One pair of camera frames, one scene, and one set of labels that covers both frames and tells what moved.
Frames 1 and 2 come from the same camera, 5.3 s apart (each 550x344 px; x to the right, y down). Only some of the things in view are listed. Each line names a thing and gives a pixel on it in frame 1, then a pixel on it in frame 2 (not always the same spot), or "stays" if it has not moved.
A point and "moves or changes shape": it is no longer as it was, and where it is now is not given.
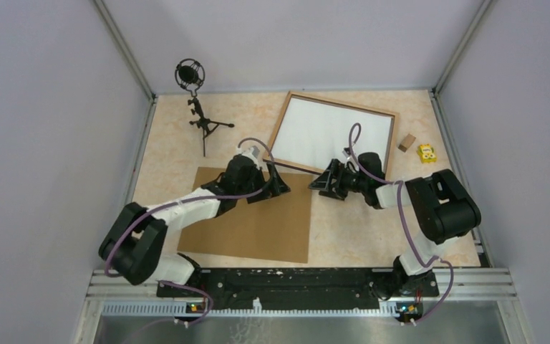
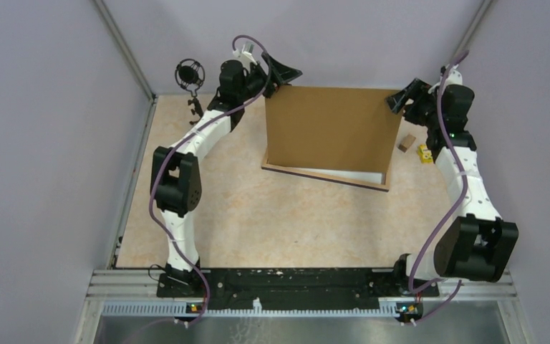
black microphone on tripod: [190, 74] stays
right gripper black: [324, 182] -> [412, 90]
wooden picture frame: [322, 170] moves or changes shape
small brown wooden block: [407, 142] stays
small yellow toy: [426, 153] stays
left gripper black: [278, 187] -> [281, 73]
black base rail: [304, 288] stays
